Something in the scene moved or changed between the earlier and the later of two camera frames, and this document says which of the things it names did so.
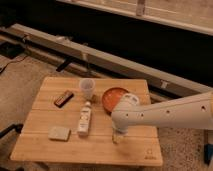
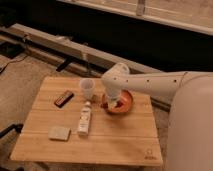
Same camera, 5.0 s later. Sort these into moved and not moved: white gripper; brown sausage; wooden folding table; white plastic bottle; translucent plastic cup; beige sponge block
Moved: white gripper; brown sausage
Not moved: wooden folding table; translucent plastic cup; beige sponge block; white plastic bottle
